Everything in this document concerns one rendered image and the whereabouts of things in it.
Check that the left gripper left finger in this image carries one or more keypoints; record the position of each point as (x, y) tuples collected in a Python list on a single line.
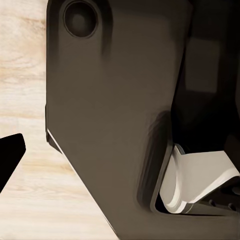
[(12, 149)]

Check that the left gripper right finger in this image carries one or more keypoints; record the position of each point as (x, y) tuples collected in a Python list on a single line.
[(232, 149)]

